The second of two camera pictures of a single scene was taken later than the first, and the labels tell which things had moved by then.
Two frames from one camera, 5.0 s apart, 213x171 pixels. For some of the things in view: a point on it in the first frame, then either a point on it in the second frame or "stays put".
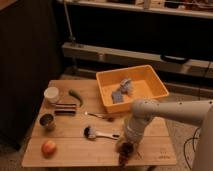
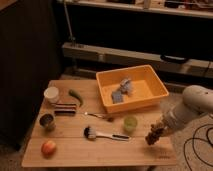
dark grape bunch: x=125 y=149 → x=154 y=135
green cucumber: x=75 y=94 stays put
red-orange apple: x=48 y=149 stays put
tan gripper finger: x=120 y=144 → x=161 y=119
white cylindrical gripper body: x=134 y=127 → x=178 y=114
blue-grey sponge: x=117 y=96 stays put
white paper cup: x=51 y=94 stays put
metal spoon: x=110 y=119 stays put
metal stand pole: x=69 y=22 stays put
